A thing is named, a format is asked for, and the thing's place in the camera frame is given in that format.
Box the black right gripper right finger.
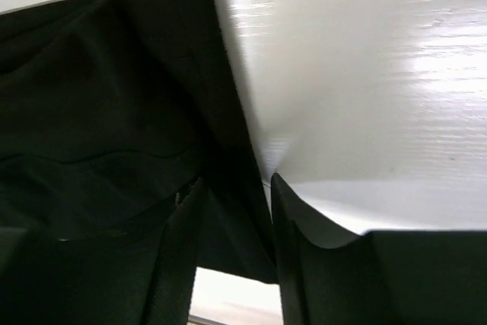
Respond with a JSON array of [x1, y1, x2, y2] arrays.
[[271, 174, 486, 324]]

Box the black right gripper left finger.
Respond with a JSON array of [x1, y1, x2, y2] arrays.
[[1, 180, 207, 324]]

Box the black skirt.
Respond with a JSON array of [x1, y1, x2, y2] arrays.
[[1, 0, 277, 284]]

